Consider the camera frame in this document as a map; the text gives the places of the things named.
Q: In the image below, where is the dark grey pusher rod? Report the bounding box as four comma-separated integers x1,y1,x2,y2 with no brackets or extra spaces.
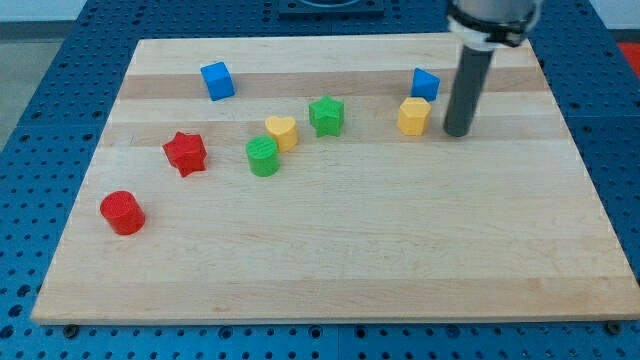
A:
443,46,494,137

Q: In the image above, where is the yellow hexagon block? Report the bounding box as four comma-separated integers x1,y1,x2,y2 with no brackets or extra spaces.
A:
397,97,432,136

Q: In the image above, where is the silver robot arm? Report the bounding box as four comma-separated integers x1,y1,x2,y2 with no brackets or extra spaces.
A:
443,0,543,137

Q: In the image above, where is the green star block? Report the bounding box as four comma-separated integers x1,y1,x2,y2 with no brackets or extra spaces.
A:
309,95,344,137

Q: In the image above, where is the red star block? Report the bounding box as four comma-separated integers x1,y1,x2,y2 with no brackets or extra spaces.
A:
162,132,207,177

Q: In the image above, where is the blue triangle block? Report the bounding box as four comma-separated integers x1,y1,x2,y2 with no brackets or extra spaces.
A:
410,68,441,101

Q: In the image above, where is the yellow heart block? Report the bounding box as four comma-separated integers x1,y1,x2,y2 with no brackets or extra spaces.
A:
265,116,298,152

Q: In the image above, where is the green cylinder block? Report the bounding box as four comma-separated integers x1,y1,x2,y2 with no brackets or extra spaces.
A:
245,136,280,177

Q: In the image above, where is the wooden board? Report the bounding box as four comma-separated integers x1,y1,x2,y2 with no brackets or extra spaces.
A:
32,33,639,325

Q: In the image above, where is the blue cube block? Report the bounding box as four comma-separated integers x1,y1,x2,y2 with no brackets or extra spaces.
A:
200,62,235,101

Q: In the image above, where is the red cylinder block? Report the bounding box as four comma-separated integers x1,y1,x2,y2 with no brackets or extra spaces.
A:
99,190,146,235

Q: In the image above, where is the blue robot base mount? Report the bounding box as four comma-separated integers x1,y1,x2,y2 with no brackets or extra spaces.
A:
273,0,385,17

